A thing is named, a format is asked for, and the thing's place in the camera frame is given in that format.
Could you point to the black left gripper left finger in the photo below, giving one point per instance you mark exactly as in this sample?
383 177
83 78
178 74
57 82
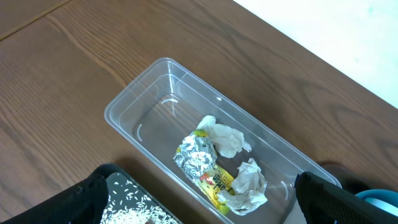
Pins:
82 203

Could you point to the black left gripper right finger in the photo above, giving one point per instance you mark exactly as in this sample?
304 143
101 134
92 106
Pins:
322 202

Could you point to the white tissue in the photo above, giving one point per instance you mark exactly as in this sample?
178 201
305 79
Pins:
227 141
249 189

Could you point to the green snack wrapper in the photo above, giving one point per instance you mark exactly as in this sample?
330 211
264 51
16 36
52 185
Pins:
196 157

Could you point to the light blue cup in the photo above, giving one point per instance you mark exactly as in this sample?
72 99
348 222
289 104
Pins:
387 207

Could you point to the clear plastic waste bin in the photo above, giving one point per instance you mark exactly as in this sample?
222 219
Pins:
166 102

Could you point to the pile of white rice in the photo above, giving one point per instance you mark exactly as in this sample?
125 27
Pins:
127 204

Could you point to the black tray with rice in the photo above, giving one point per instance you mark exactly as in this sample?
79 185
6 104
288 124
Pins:
112 172

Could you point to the dark blue plate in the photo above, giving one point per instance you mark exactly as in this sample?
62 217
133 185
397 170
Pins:
377 194

